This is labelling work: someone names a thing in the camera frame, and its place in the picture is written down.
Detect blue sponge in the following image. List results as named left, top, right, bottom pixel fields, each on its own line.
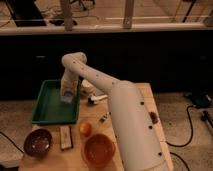
left=60, top=93, right=73, bottom=104

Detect orange bowl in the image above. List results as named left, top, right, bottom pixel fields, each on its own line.
left=81, top=134, right=116, bottom=168

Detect white handled brush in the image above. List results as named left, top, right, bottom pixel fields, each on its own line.
left=88, top=95, right=107, bottom=105

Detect brown pinecone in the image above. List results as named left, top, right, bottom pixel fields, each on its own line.
left=149, top=112, right=158, bottom=124

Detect orange fruit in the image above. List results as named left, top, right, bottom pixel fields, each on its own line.
left=79, top=122, right=92, bottom=136

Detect metal fork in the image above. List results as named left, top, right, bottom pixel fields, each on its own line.
left=99, top=112, right=110, bottom=123

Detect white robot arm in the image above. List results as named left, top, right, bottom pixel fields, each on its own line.
left=61, top=52, right=171, bottom=171

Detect black rectangular eraser block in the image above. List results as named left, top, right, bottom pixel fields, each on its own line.
left=60, top=126, right=73, bottom=150

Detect black floor cable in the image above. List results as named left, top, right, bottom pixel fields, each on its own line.
left=165, top=104, right=198, bottom=171

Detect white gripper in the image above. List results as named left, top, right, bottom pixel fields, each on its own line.
left=60, top=69, right=79, bottom=95

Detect white round container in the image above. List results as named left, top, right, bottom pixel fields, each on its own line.
left=82, top=80, right=95, bottom=94

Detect purple bowl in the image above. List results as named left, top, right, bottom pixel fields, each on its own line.
left=24, top=129, right=52, bottom=158

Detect green plastic tray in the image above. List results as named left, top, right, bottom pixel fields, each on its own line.
left=31, top=80, right=80, bottom=125

